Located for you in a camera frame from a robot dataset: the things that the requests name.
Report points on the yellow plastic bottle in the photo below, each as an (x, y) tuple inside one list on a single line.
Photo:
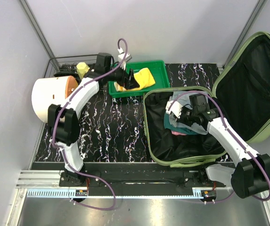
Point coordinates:
[(82, 68)]

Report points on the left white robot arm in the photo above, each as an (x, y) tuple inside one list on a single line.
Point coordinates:
[(63, 119)]

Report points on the black wire rack basket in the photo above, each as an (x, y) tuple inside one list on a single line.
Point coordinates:
[(56, 64)]

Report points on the white orange cylindrical container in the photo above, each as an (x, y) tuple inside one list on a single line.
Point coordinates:
[(47, 91)]

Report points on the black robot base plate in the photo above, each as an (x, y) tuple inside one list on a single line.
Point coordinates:
[(149, 173)]

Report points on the green plastic tray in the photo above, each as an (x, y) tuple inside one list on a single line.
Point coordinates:
[(157, 69)]

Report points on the yellow towel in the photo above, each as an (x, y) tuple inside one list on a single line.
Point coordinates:
[(144, 77)]

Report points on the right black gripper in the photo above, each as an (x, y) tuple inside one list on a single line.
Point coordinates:
[(181, 119)]

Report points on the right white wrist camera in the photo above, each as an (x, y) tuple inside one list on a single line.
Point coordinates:
[(174, 108)]

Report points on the pink cloth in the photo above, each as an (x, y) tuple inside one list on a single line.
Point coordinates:
[(178, 133)]

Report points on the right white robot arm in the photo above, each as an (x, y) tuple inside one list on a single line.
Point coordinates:
[(251, 175)]

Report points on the green hard-shell suitcase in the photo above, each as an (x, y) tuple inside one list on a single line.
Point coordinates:
[(242, 92)]

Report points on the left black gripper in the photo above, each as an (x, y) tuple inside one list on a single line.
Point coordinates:
[(127, 81)]

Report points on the grey cloth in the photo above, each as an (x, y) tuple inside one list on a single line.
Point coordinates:
[(180, 127)]

